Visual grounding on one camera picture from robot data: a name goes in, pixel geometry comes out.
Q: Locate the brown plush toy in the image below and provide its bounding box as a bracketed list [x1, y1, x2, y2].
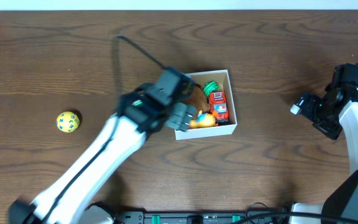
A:
[183, 84, 211, 113]

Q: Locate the orange and blue duck toy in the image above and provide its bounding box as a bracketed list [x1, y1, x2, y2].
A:
[189, 110, 218, 129]

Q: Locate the red toy fire truck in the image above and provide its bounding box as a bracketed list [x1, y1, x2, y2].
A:
[209, 91, 229, 123]

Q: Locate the green round toy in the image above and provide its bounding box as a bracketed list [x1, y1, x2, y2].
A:
[203, 81, 219, 97]

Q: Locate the yellow ball with blue letters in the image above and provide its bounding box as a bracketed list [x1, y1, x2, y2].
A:
[56, 111, 80, 133]

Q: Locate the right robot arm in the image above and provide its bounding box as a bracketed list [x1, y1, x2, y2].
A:
[289, 86, 358, 223]

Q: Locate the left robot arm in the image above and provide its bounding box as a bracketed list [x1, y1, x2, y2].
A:
[8, 67, 195, 223]

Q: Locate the white cardboard box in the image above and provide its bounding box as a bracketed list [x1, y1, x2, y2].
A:
[175, 70, 237, 140]

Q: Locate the left black cable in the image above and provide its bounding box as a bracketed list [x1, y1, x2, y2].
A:
[112, 34, 167, 91]

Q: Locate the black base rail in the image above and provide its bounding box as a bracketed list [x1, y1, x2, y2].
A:
[79, 202, 295, 224]

